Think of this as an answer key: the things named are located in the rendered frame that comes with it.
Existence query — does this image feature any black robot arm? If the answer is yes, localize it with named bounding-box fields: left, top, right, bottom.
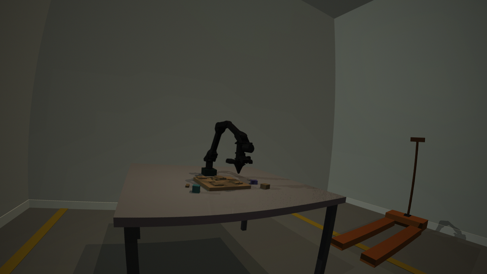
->
left=204, top=121, right=254, bottom=170

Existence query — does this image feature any teal cube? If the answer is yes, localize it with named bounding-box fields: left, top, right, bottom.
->
left=192, top=184, right=200, bottom=193

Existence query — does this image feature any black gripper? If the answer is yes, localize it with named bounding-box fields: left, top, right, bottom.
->
left=226, top=151, right=253, bottom=174

